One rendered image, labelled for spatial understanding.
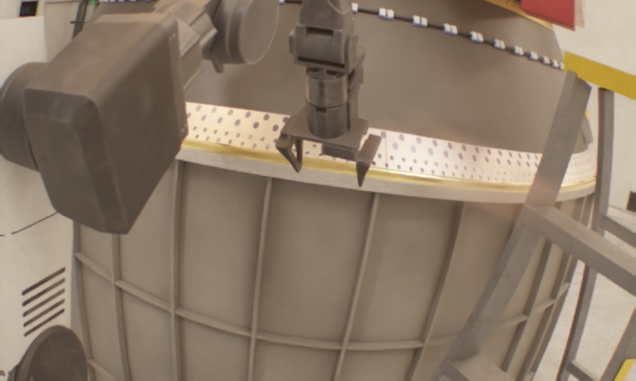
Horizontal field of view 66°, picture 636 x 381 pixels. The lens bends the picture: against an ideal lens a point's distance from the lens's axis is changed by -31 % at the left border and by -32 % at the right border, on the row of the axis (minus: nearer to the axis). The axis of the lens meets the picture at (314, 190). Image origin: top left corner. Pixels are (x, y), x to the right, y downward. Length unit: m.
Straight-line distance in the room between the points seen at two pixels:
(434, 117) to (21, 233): 1.02
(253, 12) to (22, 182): 0.26
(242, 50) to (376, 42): 0.88
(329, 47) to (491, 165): 0.63
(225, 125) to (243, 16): 0.81
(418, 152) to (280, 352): 0.52
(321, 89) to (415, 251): 0.55
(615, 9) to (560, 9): 5.54
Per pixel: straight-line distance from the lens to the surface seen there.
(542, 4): 1.38
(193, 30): 0.48
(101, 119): 0.37
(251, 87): 1.35
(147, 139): 0.43
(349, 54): 0.88
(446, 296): 1.47
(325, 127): 0.96
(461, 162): 1.36
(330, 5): 0.85
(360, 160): 0.97
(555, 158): 1.10
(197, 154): 1.29
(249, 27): 0.53
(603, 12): 6.89
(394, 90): 1.36
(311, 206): 1.32
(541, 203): 1.11
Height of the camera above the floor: 1.48
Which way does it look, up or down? 16 degrees down
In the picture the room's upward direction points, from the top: 9 degrees clockwise
